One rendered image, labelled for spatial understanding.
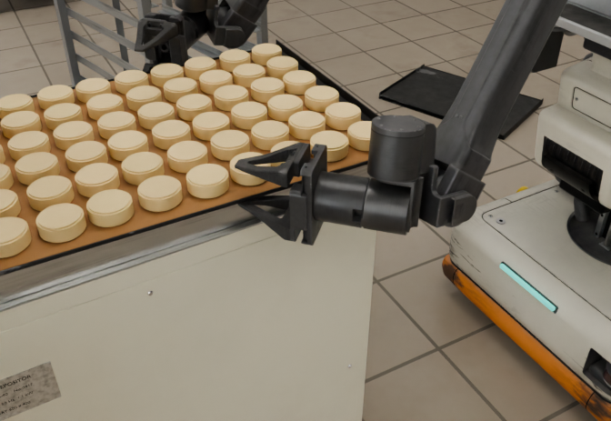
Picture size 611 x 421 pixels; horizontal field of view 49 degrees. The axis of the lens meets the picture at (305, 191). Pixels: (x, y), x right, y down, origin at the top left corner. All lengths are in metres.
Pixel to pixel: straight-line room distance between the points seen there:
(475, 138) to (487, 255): 1.04
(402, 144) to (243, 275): 0.31
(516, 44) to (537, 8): 0.04
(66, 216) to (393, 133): 0.36
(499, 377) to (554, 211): 0.47
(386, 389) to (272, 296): 0.85
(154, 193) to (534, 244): 1.21
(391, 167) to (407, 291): 1.32
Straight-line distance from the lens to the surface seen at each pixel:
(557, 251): 1.80
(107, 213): 0.76
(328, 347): 1.09
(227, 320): 0.93
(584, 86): 1.51
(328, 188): 0.73
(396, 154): 0.69
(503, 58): 0.78
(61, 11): 2.67
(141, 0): 2.09
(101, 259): 0.80
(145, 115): 0.94
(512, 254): 1.76
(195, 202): 0.79
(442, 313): 1.95
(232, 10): 1.22
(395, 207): 0.72
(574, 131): 1.51
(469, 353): 1.87
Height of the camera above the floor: 1.35
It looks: 35 degrees down
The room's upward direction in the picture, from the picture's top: straight up
